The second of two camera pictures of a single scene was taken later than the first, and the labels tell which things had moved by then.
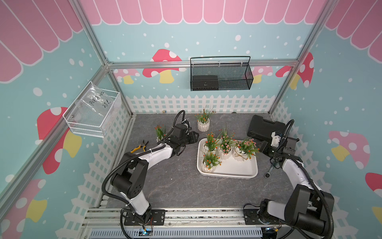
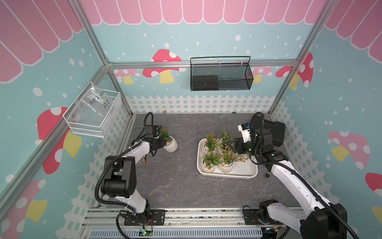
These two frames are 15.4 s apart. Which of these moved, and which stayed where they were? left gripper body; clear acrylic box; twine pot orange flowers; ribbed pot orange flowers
Moved: left gripper body
Stayed: clear acrylic box; twine pot orange flowers; ribbed pot orange flowers
